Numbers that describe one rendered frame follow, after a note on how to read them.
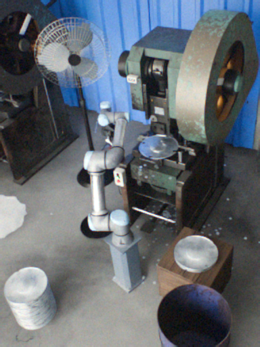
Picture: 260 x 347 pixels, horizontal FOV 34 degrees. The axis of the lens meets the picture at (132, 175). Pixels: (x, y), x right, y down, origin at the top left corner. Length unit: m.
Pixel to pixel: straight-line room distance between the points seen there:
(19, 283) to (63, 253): 0.62
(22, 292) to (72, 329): 0.43
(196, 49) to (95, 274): 1.83
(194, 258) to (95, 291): 0.82
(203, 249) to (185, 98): 1.05
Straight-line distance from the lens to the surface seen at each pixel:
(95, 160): 2.65
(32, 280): 3.03
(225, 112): 2.99
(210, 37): 2.46
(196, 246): 2.95
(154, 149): 3.09
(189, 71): 2.42
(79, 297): 3.25
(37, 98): 4.24
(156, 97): 2.96
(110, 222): 2.77
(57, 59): 3.41
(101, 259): 3.43
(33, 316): 3.06
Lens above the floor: 2.62
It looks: 40 degrees down
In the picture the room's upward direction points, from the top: 7 degrees counter-clockwise
